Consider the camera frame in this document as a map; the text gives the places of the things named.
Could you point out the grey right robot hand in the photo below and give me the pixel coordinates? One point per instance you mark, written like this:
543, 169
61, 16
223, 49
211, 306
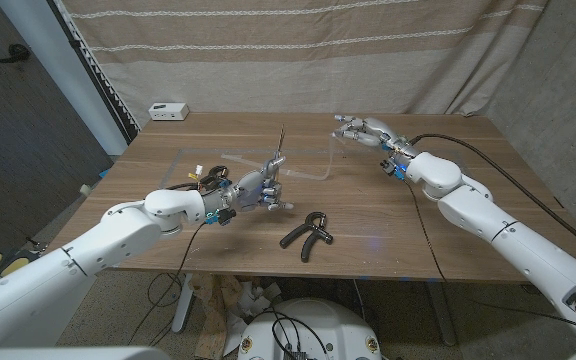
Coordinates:
383, 132

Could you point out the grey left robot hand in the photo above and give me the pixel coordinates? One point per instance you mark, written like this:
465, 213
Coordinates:
248, 192

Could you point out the stretched clear tape strip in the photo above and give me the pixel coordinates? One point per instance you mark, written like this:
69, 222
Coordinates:
248, 161

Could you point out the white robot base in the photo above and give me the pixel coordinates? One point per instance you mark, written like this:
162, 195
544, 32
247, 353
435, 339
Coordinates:
328, 320

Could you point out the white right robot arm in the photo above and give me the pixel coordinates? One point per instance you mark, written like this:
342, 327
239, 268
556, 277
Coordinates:
493, 220

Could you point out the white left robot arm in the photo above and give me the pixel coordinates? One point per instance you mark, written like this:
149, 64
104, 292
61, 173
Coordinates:
93, 245

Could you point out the black hand grip exerciser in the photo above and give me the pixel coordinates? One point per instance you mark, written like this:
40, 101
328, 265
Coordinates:
294, 235
215, 175

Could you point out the crumpled white paper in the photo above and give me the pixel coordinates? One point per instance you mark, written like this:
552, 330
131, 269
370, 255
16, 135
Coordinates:
253, 305

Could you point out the white power strip box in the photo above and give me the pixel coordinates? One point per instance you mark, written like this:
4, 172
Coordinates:
168, 111

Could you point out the beige striped curtain backdrop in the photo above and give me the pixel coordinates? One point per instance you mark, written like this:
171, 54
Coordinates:
288, 50

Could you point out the white table leg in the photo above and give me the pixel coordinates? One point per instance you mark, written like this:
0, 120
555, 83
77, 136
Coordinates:
184, 305

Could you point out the brown cardboard piece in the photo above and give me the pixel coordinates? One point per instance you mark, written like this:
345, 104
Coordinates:
213, 325

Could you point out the small blue object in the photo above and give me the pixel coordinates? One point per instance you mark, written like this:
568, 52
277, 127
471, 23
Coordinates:
104, 173

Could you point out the small white roll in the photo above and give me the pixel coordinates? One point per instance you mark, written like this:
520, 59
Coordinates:
85, 190

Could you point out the grey table leg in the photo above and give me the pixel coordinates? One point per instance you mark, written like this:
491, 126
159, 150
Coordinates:
442, 315

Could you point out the dark grey door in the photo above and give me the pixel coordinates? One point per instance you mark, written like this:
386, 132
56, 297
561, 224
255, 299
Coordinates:
18, 150

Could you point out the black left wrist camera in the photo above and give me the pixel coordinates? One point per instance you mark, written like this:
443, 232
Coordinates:
223, 216

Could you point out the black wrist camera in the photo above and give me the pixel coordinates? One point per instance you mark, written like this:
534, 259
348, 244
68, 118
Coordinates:
390, 167
223, 216

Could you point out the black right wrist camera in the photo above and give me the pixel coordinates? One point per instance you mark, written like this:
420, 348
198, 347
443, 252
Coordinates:
390, 167

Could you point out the black zigzag curtain rail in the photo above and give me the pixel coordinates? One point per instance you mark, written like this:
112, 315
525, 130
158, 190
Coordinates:
93, 75

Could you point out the white door frame post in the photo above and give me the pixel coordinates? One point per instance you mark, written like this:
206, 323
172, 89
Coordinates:
68, 75

